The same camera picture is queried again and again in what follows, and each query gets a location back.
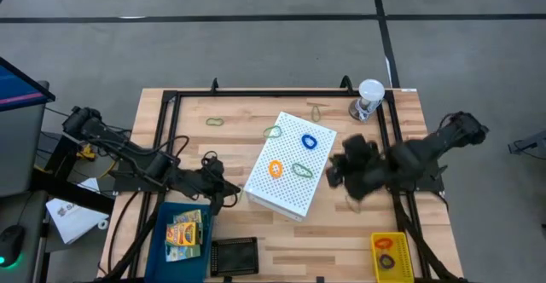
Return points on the blue plastic bin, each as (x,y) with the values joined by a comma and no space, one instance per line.
(155,240)

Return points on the white light bulb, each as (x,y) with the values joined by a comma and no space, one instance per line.
(371,89)

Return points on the round wooden lamp base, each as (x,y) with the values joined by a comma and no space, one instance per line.
(354,111)

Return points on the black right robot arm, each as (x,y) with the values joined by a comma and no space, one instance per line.
(431,140)

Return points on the white paper sheet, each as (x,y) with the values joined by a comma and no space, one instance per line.
(72,221)

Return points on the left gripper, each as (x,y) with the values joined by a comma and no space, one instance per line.
(211,176)

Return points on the grey computer case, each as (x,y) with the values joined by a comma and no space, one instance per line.
(21,146)

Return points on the blue coil wristband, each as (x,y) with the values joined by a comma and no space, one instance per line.
(303,142)

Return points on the white perforated metal shelf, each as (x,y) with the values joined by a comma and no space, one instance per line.
(294,198)

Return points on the light orange coil wristband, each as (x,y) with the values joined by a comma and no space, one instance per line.
(270,169)

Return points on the yellow green crayon box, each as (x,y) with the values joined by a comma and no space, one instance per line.
(182,253)
(187,216)
(183,234)

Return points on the red orange coil wristband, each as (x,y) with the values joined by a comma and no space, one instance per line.
(376,243)

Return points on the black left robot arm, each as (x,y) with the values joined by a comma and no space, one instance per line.
(111,140)

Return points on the purple coil wristband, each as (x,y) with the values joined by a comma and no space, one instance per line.
(380,261)

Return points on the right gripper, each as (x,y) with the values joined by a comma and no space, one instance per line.
(362,165)

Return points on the black metal stand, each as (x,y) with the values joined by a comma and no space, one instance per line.
(72,191)

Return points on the white table edge sticker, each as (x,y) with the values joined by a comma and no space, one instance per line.
(408,90)

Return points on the monitor with blue screen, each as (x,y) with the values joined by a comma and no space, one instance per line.
(17,89)

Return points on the yellow slotted plastic basket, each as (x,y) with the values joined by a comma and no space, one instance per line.
(405,257)

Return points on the black floor stand leg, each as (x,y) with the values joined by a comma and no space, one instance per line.
(529,144)

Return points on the dark grey desk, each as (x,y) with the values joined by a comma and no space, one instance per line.
(34,232)

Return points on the black slotted plastic basket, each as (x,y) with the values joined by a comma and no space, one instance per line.
(234,257)

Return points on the black computer mouse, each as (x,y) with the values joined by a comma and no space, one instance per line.
(10,242)

